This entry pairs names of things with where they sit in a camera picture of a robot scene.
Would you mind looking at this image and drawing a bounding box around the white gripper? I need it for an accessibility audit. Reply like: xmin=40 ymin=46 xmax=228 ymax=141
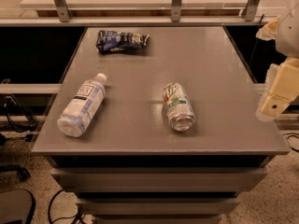
xmin=255 ymin=0 xmax=299 ymax=121

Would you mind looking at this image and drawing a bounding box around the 7up soda can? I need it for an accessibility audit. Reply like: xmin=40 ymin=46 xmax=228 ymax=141
xmin=163 ymin=82 xmax=195 ymax=132

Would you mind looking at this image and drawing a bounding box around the blue chip bag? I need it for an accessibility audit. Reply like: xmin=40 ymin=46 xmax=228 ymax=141
xmin=95 ymin=30 xmax=150 ymax=53

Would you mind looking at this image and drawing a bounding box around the grey drawer cabinet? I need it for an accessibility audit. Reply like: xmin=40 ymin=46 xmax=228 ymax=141
xmin=33 ymin=27 xmax=288 ymax=224

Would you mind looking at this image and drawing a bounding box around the clear plastic water bottle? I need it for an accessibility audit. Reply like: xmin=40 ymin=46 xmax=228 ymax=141
xmin=57 ymin=73 xmax=107 ymax=137

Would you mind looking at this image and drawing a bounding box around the black office chair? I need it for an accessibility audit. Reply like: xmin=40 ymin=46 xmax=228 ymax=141
xmin=0 ymin=133 xmax=36 ymax=224

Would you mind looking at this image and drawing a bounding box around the metal railing frame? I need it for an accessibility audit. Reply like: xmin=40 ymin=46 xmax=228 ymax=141
xmin=0 ymin=0 xmax=279 ymax=26

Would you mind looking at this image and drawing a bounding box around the black cable right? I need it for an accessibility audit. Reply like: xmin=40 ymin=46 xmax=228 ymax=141
xmin=282 ymin=132 xmax=299 ymax=154

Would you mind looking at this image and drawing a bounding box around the black floor cable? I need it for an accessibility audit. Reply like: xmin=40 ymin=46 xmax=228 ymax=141
xmin=47 ymin=189 xmax=85 ymax=224

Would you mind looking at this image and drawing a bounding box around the black cable bundle left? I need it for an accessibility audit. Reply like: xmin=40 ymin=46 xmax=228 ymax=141
xmin=0 ymin=93 xmax=41 ymax=142

